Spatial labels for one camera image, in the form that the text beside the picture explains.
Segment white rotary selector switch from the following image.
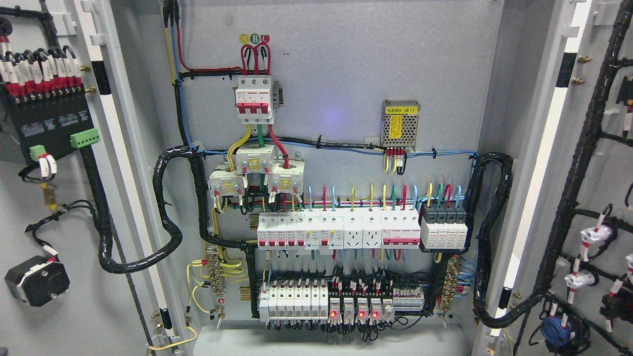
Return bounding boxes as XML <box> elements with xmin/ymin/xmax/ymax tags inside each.
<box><xmin>4</xmin><ymin>256</ymin><xmax>70</xmax><ymax>307</ymax></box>

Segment white current transformer left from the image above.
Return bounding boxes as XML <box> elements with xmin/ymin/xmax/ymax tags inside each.
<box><xmin>208</xmin><ymin>164</ymin><xmax>246</xmax><ymax>197</ymax></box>

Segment grey cabinet door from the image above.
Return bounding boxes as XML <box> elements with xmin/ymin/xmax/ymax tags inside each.
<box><xmin>1</xmin><ymin>0</ymin><xmax>191</xmax><ymax>356</ymax></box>
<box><xmin>466</xmin><ymin>0</ymin><xmax>632</xmax><ymax>356</ymax></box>

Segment black surge protector modules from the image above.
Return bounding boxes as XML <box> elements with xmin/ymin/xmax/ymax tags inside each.
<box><xmin>420</xmin><ymin>203</ymin><xmax>468</xmax><ymax>252</ymax></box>

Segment white mini breakers row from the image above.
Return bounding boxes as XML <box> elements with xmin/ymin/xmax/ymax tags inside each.
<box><xmin>256</xmin><ymin>209</ymin><xmax>344</xmax><ymax>254</ymax></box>

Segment relay terminal block row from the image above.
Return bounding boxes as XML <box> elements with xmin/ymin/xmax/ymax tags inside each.
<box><xmin>326</xmin><ymin>270</ymin><xmax>425</xmax><ymax>329</ymax></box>

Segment white current transformer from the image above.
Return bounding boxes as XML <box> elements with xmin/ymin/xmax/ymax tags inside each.
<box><xmin>267</xmin><ymin>160</ymin><xmax>305</xmax><ymax>195</ymax></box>
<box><xmin>235</xmin><ymin>143</ymin><xmax>276</xmax><ymax>175</ymax></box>
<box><xmin>208</xmin><ymin>164</ymin><xmax>246</xmax><ymax>197</ymax></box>

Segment perforated metal power supply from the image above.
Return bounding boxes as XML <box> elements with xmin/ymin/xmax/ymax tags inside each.
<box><xmin>381</xmin><ymin>99</ymin><xmax>420</xmax><ymax>148</ymax></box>

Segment white current transformer top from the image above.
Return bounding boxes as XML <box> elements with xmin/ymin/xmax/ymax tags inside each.
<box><xmin>235</xmin><ymin>143</ymin><xmax>276</xmax><ymax>175</ymax></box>

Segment red white circuit breaker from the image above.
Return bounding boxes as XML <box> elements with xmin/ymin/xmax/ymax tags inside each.
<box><xmin>381</xmin><ymin>210</ymin><xmax>420</xmax><ymax>249</ymax></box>

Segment white socket modules row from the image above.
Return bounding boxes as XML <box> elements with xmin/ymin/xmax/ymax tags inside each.
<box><xmin>343</xmin><ymin>208</ymin><xmax>383</xmax><ymax>249</ymax></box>

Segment grey electrical cabinet body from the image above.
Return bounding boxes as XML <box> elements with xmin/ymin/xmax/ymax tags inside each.
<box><xmin>110</xmin><ymin>0</ymin><xmax>561</xmax><ymax>356</ymax></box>

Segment red white main breaker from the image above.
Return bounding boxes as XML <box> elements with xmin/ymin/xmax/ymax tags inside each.
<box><xmin>235</xmin><ymin>75</ymin><xmax>275</xmax><ymax>125</ymax></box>

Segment black wrapped right cable harness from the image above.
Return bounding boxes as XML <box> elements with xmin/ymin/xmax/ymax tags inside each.
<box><xmin>467</xmin><ymin>152</ymin><xmax>544</xmax><ymax>329</ymax></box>

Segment white current transformer right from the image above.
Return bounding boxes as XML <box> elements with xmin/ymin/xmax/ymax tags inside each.
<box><xmin>267</xmin><ymin>160</ymin><xmax>305</xmax><ymax>195</ymax></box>

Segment black wrapped left cable harness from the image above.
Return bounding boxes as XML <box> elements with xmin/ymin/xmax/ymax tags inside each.
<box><xmin>79</xmin><ymin>145</ymin><xmax>258</xmax><ymax>274</ymax></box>

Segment black wrapped cable harness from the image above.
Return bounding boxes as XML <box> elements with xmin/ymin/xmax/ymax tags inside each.
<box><xmin>79</xmin><ymin>145</ymin><xmax>258</xmax><ymax>274</ymax></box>
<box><xmin>467</xmin><ymin>152</ymin><xmax>544</xmax><ymax>329</ymax></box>

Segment black digital power meter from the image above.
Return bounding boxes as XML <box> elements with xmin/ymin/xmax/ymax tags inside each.
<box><xmin>0</xmin><ymin>83</ymin><xmax>93</xmax><ymax>165</ymax></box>

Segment white lower terminal blocks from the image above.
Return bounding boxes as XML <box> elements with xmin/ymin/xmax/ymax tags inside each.
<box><xmin>258</xmin><ymin>278</ymin><xmax>330</xmax><ymax>326</ymax></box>

